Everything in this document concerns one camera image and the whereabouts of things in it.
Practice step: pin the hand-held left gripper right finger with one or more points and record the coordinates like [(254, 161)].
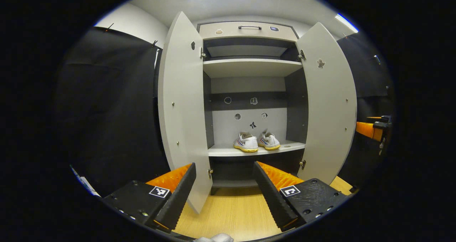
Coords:
[(270, 195)]

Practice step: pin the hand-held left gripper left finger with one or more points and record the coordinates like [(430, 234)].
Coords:
[(178, 195)]

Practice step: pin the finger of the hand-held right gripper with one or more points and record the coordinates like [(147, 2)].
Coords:
[(367, 131), (386, 118)]

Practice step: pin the grey shoe cabinet door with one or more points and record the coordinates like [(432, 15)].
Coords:
[(331, 106), (181, 103)]

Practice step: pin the white shoe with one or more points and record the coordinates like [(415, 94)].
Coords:
[(269, 141), (246, 143)]

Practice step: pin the metal door hinge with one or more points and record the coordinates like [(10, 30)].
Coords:
[(210, 173), (302, 164), (302, 55), (202, 53)]

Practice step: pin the white printed panel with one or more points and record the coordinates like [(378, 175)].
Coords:
[(87, 183)]

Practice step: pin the ceiling light panel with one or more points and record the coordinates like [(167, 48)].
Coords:
[(346, 23)]

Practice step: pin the black backdrop cloth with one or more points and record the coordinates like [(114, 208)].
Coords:
[(107, 110)]

